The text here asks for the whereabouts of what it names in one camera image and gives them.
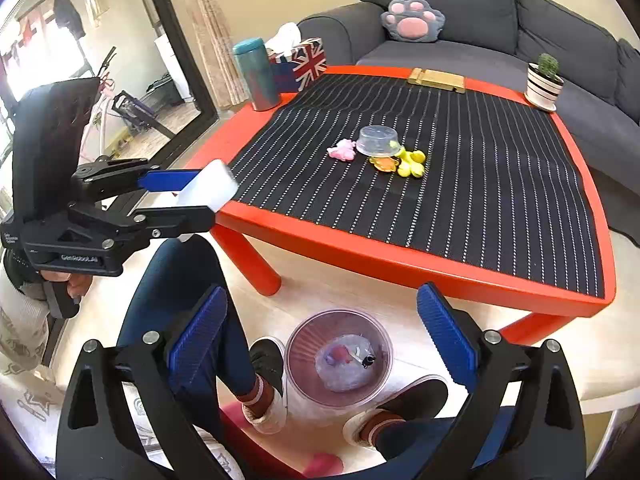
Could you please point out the dark hanging garment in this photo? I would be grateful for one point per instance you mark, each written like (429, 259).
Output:
(70, 15)

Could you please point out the person's right leg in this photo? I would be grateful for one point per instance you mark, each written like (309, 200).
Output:
(425, 440)

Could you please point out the clear plastic bag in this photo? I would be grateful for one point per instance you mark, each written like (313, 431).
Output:
(345, 377)

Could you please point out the pale blue plastic box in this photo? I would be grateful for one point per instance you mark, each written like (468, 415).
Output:
(210, 187)

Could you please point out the small pink toy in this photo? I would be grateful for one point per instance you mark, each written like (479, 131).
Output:
(342, 150)

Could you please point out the grey pink paw cushion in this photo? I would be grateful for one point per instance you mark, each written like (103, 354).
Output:
(414, 22)

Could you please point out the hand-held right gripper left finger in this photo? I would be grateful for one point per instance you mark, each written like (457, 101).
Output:
(197, 340)

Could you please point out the person's right shoe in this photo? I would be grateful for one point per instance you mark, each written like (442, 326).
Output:
(410, 400)

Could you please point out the teal thermos bottle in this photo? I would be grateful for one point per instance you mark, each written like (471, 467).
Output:
(257, 75)

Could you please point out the person's left forearm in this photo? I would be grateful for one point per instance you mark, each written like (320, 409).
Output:
(20, 330)

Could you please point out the wooden phone stand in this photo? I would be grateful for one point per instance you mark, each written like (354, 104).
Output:
(437, 80)

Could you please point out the person's left hand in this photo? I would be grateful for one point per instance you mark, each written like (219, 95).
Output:
(82, 287)

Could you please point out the person's left shoe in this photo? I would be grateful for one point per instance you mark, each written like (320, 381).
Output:
(267, 365)

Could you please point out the white saucer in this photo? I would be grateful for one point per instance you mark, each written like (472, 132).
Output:
(537, 105)

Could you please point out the white round stool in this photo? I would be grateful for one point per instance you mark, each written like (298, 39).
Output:
(610, 360)

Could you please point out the person's patterned white top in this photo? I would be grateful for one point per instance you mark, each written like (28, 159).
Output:
(30, 410)

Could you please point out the person's leg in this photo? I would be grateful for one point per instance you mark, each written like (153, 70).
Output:
(425, 440)
(190, 270)

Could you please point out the clear plastic bowl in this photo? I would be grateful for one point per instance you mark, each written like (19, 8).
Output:
(377, 141)

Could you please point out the small orange toy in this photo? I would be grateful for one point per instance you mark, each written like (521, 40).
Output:
(384, 163)

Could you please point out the small green toy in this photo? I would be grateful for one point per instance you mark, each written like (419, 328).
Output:
(394, 146)

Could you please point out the flag print tissue box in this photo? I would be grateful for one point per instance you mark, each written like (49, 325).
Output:
(305, 65)

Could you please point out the pink translucent trash bin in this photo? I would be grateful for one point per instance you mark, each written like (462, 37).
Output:
(305, 355)

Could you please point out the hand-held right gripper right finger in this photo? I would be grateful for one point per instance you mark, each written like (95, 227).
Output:
(447, 335)

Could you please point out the red table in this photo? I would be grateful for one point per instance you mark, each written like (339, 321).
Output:
(250, 215)

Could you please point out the cactus in striped pot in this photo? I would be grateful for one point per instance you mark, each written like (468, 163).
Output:
(544, 85)

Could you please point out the black sliding door frame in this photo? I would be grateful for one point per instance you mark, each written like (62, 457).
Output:
(175, 35)

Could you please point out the white tissue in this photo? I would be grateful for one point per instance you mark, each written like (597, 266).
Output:
(285, 37)

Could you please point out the beige curtain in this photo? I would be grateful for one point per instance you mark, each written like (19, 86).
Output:
(215, 25)

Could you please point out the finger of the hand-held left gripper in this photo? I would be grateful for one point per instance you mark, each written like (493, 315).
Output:
(165, 179)
(180, 220)

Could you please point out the black striped table mat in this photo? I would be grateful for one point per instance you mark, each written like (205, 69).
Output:
(475, 200)

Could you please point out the yellow toy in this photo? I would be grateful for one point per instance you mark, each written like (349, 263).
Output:
(412, 162)

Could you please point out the person's left leg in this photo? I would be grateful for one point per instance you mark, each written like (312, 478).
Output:
(190, 270)

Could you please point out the person's shoe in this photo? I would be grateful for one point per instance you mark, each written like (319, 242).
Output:
(410, 400)
(267, 365)

